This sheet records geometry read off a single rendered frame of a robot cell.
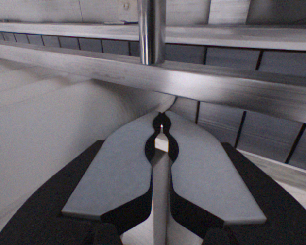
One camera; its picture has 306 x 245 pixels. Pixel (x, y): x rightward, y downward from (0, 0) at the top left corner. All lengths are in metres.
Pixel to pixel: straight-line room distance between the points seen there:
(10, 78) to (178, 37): 0.15
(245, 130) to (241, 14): 0.10
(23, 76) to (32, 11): 0.23
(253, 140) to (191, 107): 0.06
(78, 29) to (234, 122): 0.20
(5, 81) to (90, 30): 0.10
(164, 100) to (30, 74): 0.13
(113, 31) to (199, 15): 0.09
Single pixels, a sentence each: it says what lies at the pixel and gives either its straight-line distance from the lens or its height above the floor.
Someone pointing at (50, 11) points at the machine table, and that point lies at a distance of 0.38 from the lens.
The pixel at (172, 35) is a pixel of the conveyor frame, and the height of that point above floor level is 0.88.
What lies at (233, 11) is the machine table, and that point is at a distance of 0.20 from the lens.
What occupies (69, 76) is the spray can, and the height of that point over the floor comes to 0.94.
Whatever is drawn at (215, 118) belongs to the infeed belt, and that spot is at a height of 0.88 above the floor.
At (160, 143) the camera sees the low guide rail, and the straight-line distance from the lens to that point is 0.16.
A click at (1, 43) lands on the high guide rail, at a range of 0.21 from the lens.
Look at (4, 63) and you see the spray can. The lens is 0.25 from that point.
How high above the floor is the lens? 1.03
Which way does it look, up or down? 47 degrees down
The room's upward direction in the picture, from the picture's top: 129 degrees counter-clockwise
